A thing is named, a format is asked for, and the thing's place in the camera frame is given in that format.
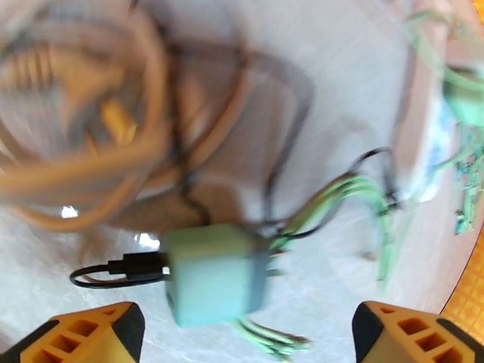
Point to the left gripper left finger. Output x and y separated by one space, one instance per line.
75 335

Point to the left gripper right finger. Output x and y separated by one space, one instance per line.
416 339

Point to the blue-grey USB charger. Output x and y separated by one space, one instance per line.
215 275

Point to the green USB charger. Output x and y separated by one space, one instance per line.
467 105

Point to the white power strip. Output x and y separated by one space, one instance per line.
438 120

